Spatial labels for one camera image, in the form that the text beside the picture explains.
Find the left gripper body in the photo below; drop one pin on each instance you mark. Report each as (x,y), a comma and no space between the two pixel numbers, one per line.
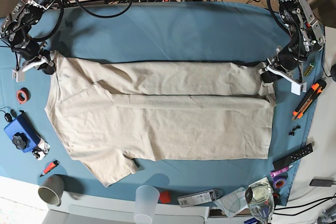
(287,64)

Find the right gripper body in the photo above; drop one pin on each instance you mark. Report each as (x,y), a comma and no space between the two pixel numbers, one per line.
(34,55)

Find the beige T-shirt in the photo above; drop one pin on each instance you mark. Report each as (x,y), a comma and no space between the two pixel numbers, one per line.
(108,115)

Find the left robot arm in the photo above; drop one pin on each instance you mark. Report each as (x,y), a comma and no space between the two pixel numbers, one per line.
(296,19)

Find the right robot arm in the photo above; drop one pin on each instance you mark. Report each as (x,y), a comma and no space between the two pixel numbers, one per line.
(16,26)

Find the green yellow small tool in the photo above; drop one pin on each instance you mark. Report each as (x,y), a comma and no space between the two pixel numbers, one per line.
(309,69)

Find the red tape roll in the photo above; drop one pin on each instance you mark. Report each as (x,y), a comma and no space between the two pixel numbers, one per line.
(22,95)

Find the orange utility knife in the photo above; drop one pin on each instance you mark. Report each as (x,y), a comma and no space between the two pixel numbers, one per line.
(314,91)

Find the small black screws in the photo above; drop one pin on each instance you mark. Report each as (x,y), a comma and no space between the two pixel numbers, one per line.
(292,132)

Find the black computer mouse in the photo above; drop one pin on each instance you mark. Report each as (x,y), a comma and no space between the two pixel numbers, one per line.
(8,117)

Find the blue box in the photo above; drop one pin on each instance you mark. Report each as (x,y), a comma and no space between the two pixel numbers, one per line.
(20,125)

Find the black knob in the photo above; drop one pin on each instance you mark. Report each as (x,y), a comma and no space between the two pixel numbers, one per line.
(20,141)

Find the black remote control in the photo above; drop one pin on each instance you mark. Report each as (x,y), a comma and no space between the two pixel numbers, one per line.
(293,157)

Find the white caster wheel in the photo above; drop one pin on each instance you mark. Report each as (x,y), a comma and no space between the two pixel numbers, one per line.
(41,150)

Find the blue tablecloth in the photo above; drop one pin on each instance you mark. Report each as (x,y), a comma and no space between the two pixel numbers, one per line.
(191,31)

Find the red marker pen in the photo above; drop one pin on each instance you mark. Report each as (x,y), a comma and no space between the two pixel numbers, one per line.
(50,167)

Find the purple glue tube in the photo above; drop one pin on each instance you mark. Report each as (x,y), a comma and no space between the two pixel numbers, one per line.
(280,171)

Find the purple tape roll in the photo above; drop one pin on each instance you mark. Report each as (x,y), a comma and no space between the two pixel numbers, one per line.
(279,181)

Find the black phone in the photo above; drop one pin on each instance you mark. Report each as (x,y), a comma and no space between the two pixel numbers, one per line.
(322,182)

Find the grey mug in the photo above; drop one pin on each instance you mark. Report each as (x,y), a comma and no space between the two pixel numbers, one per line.
(51,190)

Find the wine glass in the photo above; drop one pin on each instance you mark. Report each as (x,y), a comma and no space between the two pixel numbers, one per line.
(260,201)

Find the paper with drawing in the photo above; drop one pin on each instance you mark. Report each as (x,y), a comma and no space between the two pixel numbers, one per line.
(232,204)

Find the packaged tool blister pack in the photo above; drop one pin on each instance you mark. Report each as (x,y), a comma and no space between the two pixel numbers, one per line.
(200,198)

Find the translucent plastic cup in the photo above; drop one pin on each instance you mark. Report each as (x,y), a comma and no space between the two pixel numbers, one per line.
(146,201)

